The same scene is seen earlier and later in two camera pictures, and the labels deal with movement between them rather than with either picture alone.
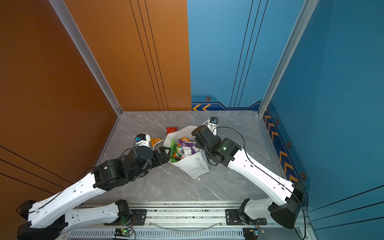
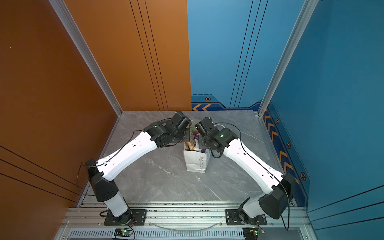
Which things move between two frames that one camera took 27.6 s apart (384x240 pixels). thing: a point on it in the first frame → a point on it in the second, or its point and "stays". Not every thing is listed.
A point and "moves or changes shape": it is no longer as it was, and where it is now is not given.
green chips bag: [175, 152] → [187, 147]
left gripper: [159, 161] → [187, 132]
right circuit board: [251, 233] stays
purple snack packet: [187, 148] moves or changes shape
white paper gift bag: [174, 134] moves or changes shape
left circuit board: [121, 232] stays
